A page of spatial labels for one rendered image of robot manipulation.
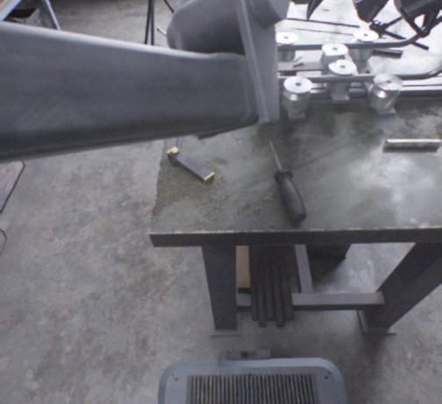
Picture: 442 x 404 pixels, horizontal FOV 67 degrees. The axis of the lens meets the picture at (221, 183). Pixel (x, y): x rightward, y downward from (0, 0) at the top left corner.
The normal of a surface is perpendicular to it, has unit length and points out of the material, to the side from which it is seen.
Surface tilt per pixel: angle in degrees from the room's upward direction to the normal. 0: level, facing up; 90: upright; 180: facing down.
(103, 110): 63
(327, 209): 0
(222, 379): 0
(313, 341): 0
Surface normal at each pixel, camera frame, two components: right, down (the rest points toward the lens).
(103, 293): -0.04, -0.64
